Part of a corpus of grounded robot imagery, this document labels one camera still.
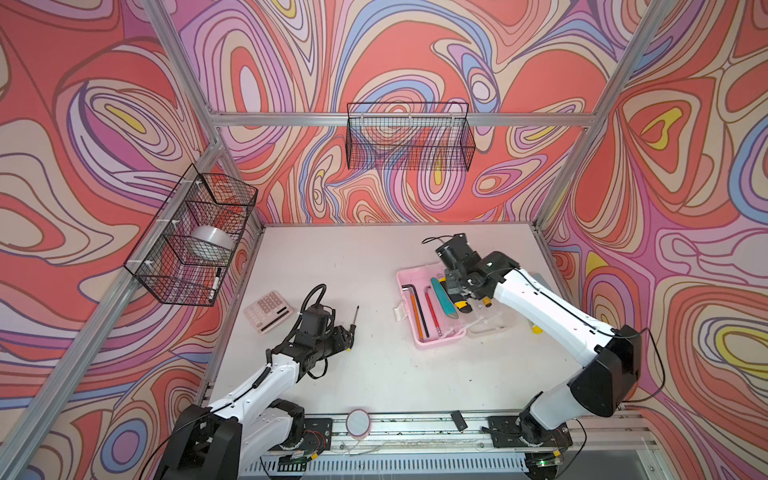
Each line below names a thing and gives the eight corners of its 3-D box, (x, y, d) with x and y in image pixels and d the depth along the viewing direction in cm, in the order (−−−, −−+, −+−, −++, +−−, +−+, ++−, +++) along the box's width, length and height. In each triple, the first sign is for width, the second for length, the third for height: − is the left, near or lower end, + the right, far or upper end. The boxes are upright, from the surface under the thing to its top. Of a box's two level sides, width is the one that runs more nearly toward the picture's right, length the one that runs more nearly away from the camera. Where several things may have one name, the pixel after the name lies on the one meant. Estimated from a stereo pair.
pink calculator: (259, 337, 91) (256, 333, 89) (244, 314, 96) (241, 310, 94) (294, 313, 97) (292, 308, 94) (277, 293, 102) (275, 288, 99)
